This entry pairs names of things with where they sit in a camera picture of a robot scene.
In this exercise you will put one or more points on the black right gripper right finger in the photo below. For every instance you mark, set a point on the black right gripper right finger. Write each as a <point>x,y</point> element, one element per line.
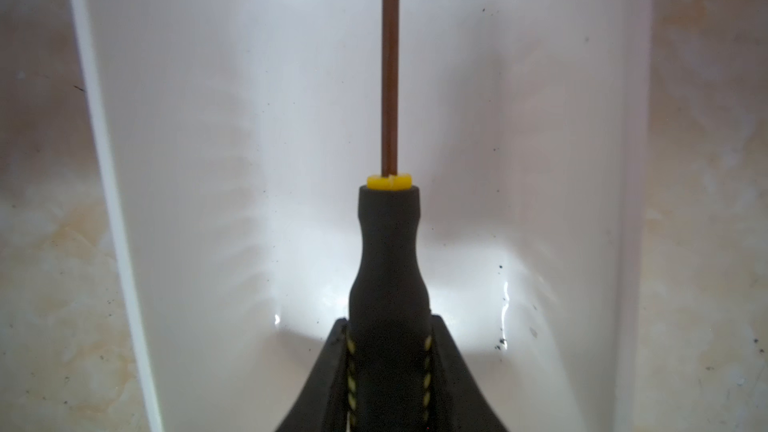
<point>457,403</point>

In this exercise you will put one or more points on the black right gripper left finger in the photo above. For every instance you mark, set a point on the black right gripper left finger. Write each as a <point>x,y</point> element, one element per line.
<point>322,404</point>

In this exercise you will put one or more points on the black yellow handled screwdriver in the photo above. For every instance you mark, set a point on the black yellow handled screwdriver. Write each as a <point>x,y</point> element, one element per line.
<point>389,335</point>

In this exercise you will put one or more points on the white plastic bin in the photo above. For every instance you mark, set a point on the white plastic bin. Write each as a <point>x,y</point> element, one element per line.
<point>233,136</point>

